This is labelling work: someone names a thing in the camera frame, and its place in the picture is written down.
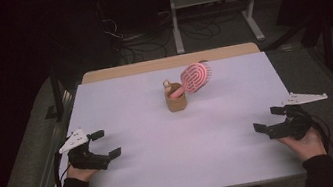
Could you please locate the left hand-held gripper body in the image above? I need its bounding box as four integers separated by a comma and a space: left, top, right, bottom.
55, 123, 114, 178

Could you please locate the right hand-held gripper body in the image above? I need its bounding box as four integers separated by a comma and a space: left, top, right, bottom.
260, 86, 333, 146

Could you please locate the brown cup with figure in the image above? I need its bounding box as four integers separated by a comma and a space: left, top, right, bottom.
160, 76, 189, 115

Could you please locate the pink hairbrush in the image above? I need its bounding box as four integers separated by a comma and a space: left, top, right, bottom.
162, 59, 216, 101

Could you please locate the person's left hand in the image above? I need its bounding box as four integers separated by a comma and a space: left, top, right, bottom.
63, 159, 102, 186

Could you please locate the person's right hand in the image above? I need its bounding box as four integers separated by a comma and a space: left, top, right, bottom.
276, 124, 329, 166

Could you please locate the white table mat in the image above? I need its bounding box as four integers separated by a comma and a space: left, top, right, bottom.
35, 47, 307, 187

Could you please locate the wooden table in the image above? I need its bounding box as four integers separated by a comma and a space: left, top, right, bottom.
79, 40, 262, 86

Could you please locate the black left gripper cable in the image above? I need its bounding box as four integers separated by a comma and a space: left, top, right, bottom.
49, 148, 76, 187

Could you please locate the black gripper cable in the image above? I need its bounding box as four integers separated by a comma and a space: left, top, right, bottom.
49, 148, 76, 187
309, 111, 333, 173

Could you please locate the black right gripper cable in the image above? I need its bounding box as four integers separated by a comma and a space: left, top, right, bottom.
309, 111, 333, 173

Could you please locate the tangle of floor cables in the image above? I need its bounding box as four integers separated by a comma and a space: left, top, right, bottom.
94, 0, 171, 69

